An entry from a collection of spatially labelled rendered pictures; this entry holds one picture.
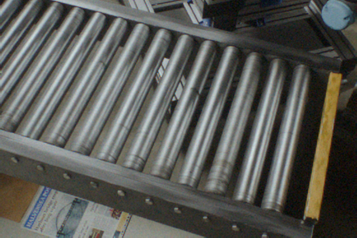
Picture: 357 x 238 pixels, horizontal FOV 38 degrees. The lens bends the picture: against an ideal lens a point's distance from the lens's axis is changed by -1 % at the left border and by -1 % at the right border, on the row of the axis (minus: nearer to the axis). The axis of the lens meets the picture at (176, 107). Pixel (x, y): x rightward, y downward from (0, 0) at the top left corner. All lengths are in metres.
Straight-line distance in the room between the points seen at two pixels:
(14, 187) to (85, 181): 0.96
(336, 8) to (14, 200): 1.39
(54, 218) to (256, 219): 1.06
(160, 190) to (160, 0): 1.41
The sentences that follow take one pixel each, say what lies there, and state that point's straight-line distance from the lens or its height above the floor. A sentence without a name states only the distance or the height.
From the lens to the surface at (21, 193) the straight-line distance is 2.11.
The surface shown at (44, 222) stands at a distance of 2.03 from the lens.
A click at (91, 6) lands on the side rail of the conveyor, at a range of 1.53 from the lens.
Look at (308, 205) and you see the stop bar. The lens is 1.15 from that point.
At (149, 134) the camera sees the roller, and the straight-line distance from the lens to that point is 1.23.
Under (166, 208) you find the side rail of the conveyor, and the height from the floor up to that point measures 0.76.
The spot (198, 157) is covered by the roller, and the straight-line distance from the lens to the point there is 1.19.
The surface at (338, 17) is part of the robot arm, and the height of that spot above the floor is 1.00.
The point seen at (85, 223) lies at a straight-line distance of 2.00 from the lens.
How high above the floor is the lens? 1.80
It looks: 52 degrees down
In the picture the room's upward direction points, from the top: 4 degrees clockwise
